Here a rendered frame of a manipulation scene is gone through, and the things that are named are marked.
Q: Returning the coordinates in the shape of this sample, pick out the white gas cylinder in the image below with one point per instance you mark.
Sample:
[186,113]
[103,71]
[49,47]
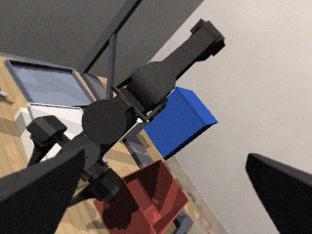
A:
[2,94]

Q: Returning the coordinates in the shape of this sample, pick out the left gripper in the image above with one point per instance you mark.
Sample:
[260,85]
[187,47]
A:
[46,131]

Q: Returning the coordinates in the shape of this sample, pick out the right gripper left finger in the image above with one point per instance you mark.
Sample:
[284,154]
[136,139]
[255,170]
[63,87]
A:
[35,199]

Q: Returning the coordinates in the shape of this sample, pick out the dark grey metal post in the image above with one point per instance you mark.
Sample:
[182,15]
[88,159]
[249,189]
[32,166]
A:
[109,37]

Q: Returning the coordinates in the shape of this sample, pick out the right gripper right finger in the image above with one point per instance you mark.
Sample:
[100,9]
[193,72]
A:
[284,191]

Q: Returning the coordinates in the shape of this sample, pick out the red open box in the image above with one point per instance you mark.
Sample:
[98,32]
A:
[158,198]

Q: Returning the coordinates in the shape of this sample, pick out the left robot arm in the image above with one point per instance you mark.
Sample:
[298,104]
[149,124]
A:
[105,121]

